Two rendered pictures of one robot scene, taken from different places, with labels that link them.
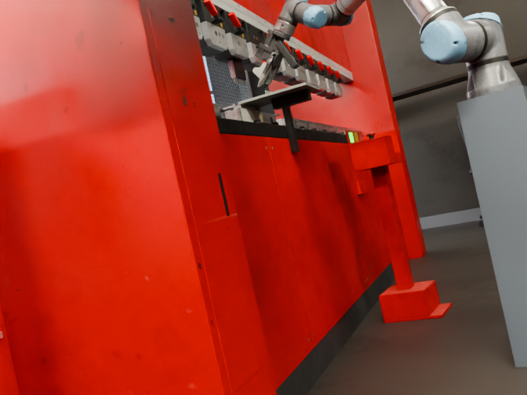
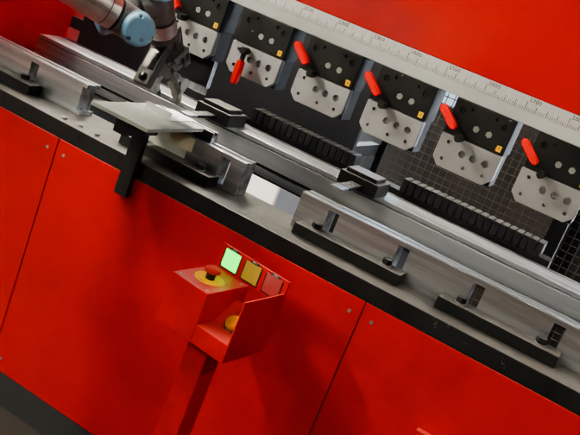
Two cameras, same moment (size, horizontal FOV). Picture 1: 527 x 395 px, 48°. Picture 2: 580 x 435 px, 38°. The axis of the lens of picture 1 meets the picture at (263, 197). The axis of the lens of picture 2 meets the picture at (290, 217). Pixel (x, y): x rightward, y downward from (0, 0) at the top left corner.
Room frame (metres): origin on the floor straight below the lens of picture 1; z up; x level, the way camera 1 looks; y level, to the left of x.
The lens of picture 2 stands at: (2.65, -2.27, 1.46)
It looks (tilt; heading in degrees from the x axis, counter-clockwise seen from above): 15 degrees down; 90
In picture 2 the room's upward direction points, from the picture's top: 21 degrees clockwise
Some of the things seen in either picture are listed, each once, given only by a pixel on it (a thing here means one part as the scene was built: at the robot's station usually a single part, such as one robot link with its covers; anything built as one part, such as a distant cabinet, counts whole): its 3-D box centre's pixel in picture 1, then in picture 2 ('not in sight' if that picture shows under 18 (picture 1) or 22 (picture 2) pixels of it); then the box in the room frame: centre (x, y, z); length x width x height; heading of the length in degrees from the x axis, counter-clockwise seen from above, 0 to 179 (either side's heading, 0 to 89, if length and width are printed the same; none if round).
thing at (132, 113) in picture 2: (280, 96); (149, 116); (2.23, -0.14, 1.00); 0.26 x 0.18 x 0.01; 69
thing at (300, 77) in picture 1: (292, 67); (476, 141); (3.00, -0.29, 1.26); 0.15 x 0.09 x 0.17; 159
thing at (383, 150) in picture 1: (374, 146); (223, 299); (2.59, -0.52, 0.75); 0.20 x 0.16 x 0.18; 151
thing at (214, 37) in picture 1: (205, 27); not in sight; (2.07, 0.07, 1.26); 0.15 x 0.09 x 0.17; 159
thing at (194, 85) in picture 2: (237, 72); (196, 72); (2.28, -0.01, 1.13); 0.10 x 0.02 x 0.10; 159
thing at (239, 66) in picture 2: not in sight; (240, 66); (2.40, -0.12, 1.20); 0.04 x 0.02 x 0.10; 69
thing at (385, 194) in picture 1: (392, 227); (172, 433); (2.59, -0.52, 0.39); 0.06 x 0.06 x 0.54; 61
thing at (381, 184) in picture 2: not in sight; (355, 182); (2.79, -0.03, 1.01); 0.26 x 0.12 x 0.05; 69
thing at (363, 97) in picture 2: not in sight; (218, 56); (2.24, 0.56, 1.12); 1.13 x 0.02 x 0.44; 159
